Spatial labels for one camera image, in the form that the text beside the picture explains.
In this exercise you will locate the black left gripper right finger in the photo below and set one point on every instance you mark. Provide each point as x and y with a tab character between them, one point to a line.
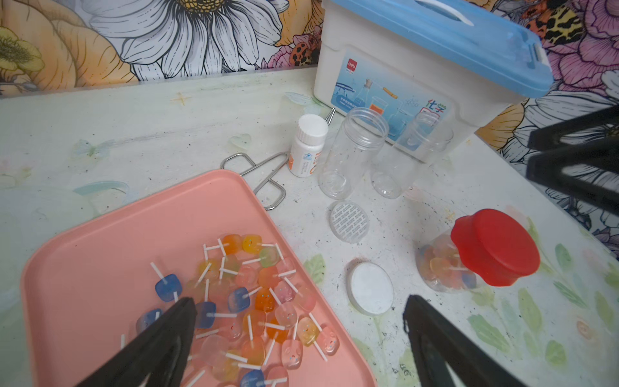
438	347

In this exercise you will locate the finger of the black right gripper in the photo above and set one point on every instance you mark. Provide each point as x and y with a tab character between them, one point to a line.
556	165
599	125

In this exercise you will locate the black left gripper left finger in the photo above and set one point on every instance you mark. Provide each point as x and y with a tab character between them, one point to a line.
156	357

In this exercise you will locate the red lid candy jar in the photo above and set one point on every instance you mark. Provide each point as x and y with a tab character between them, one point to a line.
485	249

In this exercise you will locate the white lid candy jar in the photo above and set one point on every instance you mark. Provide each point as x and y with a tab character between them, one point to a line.
422	143

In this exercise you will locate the clear jar with lollipops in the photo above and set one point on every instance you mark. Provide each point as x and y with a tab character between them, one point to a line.
360	138

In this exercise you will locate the lollipop candies pile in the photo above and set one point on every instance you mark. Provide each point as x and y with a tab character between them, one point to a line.
260	320

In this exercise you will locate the small white lid jar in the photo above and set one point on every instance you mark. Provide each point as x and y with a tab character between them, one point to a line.
307	145

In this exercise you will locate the pink plastic tray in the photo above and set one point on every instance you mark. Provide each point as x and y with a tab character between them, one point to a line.
84	289

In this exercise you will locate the blue lid storage box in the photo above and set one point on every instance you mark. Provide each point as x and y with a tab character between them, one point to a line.
450	60

